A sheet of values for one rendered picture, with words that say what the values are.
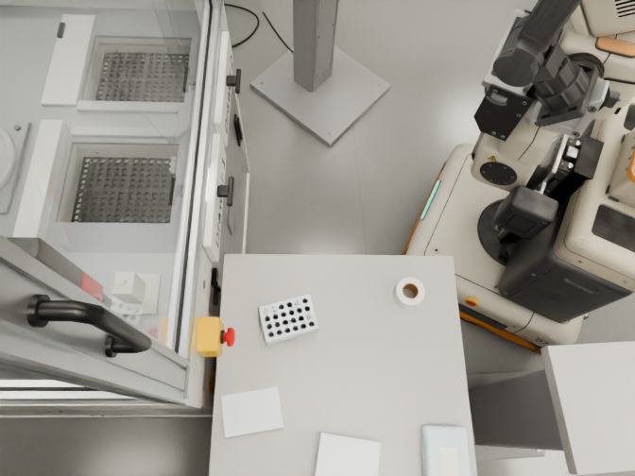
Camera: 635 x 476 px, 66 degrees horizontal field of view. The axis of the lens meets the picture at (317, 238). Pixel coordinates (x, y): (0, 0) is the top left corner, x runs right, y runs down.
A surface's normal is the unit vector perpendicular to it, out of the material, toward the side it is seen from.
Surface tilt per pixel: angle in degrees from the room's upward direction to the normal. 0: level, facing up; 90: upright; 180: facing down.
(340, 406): 0
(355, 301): 0
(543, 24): 92
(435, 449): 0
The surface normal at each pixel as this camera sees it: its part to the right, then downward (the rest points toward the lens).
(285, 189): 0.04, -0.37
